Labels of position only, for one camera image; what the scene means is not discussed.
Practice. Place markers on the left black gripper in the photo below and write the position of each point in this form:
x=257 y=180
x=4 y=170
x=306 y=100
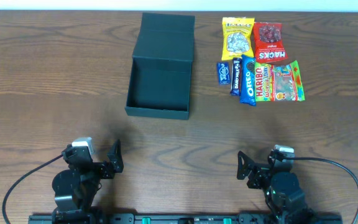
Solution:
x=105 y=168

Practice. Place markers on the yellow sunflower seeds bag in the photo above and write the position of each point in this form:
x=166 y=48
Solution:
x=236 y=37

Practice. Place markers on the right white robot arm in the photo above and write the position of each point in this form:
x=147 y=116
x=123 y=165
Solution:
x=283 y=194

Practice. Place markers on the small blue Eclipse pack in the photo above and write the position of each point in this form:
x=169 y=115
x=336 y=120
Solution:
x=223 y=73

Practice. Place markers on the purple Dairy Milk bar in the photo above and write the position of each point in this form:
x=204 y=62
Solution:
x=236 y=77

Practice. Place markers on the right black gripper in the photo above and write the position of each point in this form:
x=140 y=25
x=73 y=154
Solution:
x=255 y=173

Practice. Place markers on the dark green box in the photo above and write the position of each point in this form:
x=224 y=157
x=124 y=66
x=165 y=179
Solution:
x=162 y=60

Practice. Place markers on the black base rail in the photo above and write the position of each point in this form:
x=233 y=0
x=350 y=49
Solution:
x=129 y=218

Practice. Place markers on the blue Oreo cookie pack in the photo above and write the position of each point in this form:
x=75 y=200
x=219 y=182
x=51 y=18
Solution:
x=248 y=81

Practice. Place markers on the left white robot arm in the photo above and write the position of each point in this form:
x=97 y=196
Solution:
x=76 y=187

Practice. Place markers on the red Hacks candy bag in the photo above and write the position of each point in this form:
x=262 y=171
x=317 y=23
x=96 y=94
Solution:
x=268 y=42

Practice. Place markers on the green Haribo gummy bag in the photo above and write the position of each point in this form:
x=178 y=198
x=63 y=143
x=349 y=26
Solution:
x=278 y=82

